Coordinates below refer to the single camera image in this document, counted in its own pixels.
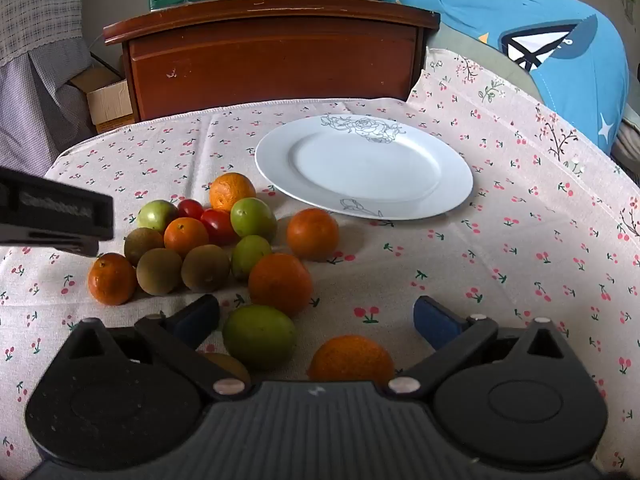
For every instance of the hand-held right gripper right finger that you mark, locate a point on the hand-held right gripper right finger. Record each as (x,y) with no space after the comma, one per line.
(434,321)

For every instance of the green jujube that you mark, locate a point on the green jujube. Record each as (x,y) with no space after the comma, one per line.
(156,214)
(259,336)
(249,257)
(253,217)

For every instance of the cherry-print tablecloth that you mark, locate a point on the cherry-print tablecloth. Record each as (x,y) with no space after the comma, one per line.
(525,260)

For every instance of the brown cardboard box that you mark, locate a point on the brown cardboard box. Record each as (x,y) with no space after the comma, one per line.
(107,102)

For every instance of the blue cartoon plush pillow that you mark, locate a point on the blue cartoon plush pillow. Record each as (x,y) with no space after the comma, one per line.
(540,15)

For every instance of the grey plaid cloth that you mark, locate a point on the grey plaid cloth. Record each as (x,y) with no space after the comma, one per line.
(35,5)

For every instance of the lilac checked cloth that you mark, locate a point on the lilac checked cloth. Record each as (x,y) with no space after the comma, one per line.
(35,110)

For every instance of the brown wooden cabinet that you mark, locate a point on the brown wooden cabinet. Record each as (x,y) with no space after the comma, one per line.
(270,55)

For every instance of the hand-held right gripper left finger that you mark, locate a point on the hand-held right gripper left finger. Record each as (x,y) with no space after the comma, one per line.
(196,319)

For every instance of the red cherry tomato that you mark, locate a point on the red cherry tomato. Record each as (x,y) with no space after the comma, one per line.
(190,207)
(218,226)

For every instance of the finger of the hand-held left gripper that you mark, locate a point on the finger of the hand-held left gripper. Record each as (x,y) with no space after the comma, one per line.
(75,248)

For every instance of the white floral-print plate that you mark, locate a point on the white floral-print plate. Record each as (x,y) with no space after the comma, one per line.
(365,167)

